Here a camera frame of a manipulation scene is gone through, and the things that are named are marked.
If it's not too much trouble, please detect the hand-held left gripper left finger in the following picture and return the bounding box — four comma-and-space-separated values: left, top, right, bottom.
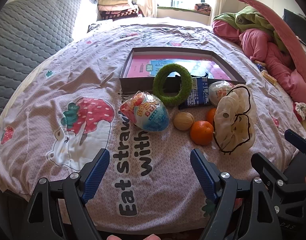
19, 149, 111, 240

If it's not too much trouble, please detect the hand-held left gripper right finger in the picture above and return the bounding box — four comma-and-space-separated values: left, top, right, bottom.
190, 149, 281, 240

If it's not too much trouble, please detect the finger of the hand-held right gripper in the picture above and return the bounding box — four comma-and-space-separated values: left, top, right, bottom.
284, 129, 306, 155
251, 152, 290, 191

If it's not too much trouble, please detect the orange mandarin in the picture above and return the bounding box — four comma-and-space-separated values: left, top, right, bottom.
206, 107, 217, 125
190, 121, 215, 146

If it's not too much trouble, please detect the tan walnut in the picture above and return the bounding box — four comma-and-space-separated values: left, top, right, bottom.
173, 112, 195, 131

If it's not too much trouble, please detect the cream frilly cloth black cord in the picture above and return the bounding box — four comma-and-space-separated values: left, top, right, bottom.
213, 84, 257, 154

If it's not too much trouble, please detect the blue toy egg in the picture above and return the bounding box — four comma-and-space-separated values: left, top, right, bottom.
120, 91, 169, 132

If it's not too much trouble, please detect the red toy egg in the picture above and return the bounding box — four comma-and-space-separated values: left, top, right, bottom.
208, 80, 235, 105

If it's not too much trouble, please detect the grey cardboard box tray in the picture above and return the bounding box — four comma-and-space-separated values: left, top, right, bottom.
119, 47, 247, 98

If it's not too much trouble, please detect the green fuzzy ring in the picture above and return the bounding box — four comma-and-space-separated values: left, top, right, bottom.
153, 64, 192, 107

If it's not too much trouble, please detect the person's left hand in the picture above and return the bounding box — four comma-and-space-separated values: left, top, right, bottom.
107, 234, 165, 240

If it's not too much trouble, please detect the floral scrunchie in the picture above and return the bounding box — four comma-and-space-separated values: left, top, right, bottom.
293, 102, 306, 120

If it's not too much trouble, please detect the large yellow wafer packet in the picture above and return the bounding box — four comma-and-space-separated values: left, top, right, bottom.
261, 70, 277, 84

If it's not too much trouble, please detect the printed pink bedsheet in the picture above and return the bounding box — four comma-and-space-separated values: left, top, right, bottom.
0, 17, 306, 230

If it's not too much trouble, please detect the pink clothes pile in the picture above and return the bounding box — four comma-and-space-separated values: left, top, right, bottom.
212, 20, 306, 124

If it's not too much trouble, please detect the pink pillow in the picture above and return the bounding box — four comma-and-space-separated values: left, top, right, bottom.
238, 0, 306, 85

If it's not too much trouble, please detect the pink and blue book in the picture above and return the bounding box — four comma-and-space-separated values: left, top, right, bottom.
125, 56, 235, 80

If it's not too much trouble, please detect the black television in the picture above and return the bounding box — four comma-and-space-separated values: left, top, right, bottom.
284, 9, 306, 50

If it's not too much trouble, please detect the green garment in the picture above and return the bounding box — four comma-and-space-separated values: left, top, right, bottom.
213, 5, 289, 53

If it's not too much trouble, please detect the grey quilted mattress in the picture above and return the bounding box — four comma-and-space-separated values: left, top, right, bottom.
0, 0, 98, 130

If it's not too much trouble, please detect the patterned cloth on windowsill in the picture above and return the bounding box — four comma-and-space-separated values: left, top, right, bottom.
194, 3, 212, 14

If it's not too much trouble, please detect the stack of folded blankets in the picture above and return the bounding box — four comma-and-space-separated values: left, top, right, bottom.
97, 0, 143, 22

